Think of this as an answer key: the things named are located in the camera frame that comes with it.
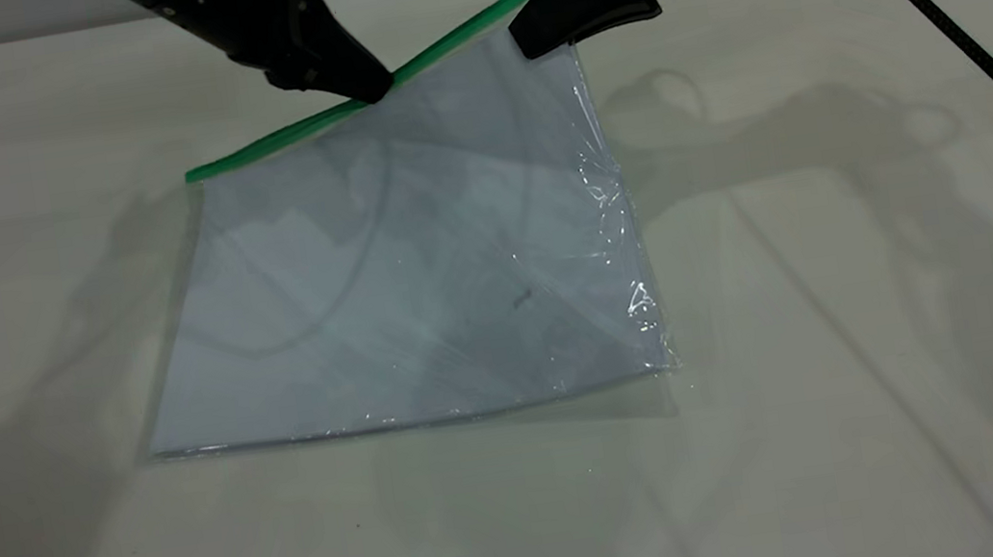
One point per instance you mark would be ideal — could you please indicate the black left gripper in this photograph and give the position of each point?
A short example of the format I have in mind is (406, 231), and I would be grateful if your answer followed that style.
(245, 13)

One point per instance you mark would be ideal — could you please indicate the clear zip bag green zipper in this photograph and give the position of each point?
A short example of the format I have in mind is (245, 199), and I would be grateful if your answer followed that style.
(419, 280)

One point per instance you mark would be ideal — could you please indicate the clear plastic bag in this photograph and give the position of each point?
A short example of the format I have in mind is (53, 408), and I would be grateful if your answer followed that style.
(369, 335)

